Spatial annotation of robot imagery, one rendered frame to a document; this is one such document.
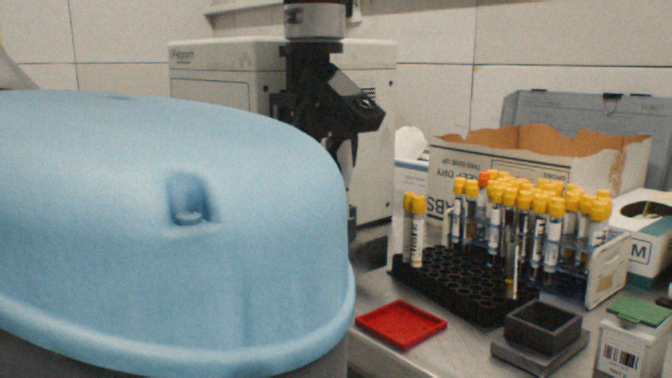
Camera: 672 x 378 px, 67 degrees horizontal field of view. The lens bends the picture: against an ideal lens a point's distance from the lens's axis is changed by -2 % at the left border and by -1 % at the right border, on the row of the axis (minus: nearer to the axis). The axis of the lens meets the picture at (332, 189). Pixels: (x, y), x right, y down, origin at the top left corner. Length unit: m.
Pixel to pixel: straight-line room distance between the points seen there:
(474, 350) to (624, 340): 0.13
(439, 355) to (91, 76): 1.66
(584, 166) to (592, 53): 0.38
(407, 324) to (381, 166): 0.36
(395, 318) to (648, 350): 0.23
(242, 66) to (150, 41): 1.34
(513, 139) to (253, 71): 0.57
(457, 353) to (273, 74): 0.42
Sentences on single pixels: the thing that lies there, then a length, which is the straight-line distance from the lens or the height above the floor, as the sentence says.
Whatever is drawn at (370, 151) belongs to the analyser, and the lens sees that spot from 0.83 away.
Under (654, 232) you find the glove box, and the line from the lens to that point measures 0.73.
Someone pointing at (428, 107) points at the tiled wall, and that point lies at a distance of 1.29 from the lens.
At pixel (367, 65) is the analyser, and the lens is 0.81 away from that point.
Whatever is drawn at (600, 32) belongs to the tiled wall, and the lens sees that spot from 1.09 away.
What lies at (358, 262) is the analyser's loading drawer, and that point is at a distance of 0.61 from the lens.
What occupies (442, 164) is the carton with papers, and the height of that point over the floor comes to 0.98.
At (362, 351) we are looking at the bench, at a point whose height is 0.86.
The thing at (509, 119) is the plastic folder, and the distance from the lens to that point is 1.16.
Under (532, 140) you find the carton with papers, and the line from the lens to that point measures 1.07.
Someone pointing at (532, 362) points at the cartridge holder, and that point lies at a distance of 0.50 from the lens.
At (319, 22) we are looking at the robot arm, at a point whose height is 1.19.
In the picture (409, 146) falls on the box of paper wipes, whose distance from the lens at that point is 1.15.
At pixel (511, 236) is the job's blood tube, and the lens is 0.56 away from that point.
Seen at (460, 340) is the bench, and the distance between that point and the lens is 0.54.
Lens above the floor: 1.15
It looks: 14 degrees down
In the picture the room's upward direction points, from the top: straight up
